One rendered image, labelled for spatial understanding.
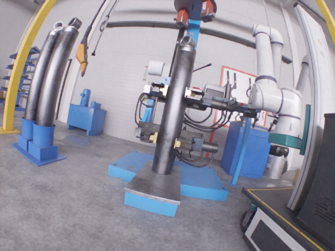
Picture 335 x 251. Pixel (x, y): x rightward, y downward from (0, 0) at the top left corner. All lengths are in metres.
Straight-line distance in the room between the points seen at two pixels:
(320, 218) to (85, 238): 1.08
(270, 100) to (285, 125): 0.16
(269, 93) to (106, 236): 1.16
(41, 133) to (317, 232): 2.08
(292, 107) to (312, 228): 0.63
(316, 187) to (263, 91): 0.56
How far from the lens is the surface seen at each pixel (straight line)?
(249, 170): 2.63
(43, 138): 1.64
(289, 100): 0.89
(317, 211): 0.76
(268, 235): 0.85
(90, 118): 3.28
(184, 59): 1.45
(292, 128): 0.87
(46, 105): 1.62
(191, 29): 2.29
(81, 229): 0.88
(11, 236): 0.90
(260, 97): 0.83
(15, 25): 11.68
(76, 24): 1.89
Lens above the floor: 0.65
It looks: 1 degrees down
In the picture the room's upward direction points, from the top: 12 degrees clockwise
